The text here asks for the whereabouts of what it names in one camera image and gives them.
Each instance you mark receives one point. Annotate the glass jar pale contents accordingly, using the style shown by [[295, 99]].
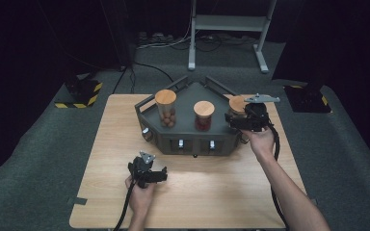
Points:
[[236, 103]]

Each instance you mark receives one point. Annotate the dark grey corner rack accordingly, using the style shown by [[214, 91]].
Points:
[[186, 128]]

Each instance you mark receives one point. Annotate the short glass jar red contents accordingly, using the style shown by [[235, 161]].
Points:
[[204, 108]]

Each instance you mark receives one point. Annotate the person's left hand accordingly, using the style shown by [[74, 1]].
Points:
[[141, 200]]

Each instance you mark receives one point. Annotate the tall glass jar brown balls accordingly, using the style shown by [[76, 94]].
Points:
[[165, 96]]

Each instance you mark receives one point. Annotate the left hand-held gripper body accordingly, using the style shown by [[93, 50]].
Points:
[[141, 173]]

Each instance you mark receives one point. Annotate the rack drawer silver knob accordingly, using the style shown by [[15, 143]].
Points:
[[180, 144], [146, 131], [212, 145]]

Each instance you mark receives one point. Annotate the grey tape piece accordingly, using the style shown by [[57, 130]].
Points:
[[77, 201]]

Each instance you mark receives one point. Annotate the grey metal stand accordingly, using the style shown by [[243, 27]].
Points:
[[228, 23]]

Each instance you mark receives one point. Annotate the person's right hand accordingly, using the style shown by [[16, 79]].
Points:
[[261, 142]]

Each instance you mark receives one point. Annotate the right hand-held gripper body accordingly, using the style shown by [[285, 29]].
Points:
[[257, 117]]

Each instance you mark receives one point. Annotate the black base plate hazard tape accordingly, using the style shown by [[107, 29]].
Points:
[[305, 99], [83, 91]]

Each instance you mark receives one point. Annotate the black power strip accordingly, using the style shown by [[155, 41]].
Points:
[[154, 37]]

